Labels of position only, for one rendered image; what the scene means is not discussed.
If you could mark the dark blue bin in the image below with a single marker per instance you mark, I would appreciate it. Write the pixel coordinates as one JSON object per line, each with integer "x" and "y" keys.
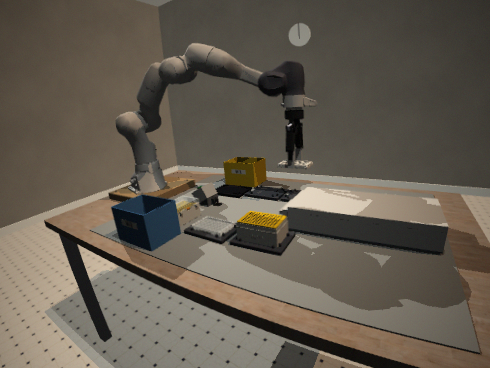
{"x": 146, "y": 230}

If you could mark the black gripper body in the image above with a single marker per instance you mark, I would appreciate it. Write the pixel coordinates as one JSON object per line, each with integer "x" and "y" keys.
{"x": 293, "y": 116}

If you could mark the grey bench mat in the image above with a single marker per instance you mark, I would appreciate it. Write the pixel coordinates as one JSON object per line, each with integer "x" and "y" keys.
{"x": 409, "y": 292}

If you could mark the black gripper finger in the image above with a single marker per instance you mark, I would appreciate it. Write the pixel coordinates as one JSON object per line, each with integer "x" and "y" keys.
{"x": 299, "y": 144}
{"x": 290, "y": 144}

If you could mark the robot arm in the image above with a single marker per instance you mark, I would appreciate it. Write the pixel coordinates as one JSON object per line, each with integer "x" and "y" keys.
{"x": 288, "y": 78}

